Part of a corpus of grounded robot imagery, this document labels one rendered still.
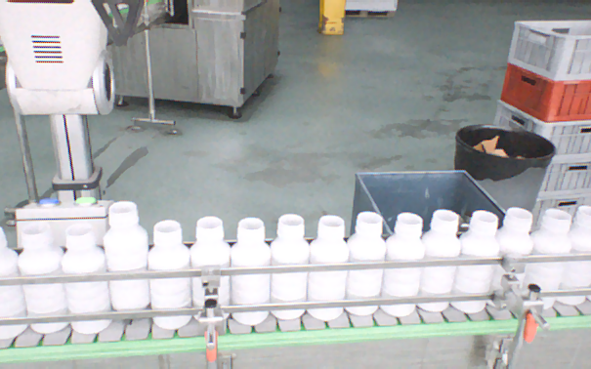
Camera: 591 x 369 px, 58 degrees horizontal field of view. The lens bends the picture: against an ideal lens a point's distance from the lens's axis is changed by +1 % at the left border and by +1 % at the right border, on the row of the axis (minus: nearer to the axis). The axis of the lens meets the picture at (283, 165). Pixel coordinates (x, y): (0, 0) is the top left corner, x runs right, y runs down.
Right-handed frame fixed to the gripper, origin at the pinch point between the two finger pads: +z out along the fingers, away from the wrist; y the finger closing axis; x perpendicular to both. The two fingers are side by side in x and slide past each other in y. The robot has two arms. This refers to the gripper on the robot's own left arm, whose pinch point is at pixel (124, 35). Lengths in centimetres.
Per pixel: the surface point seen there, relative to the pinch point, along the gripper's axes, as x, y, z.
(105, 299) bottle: 2.8, -16.6, 34.6
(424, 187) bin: -70, 46, 49
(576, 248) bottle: -70, -15, 29
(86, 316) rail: 5.1, -18.5, 36.1
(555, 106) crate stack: -182, 160, 62
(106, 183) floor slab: 60, 232, 139
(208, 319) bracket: -12.3, -25.8, 31.3
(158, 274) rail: -5.3, -18.4, 29.4
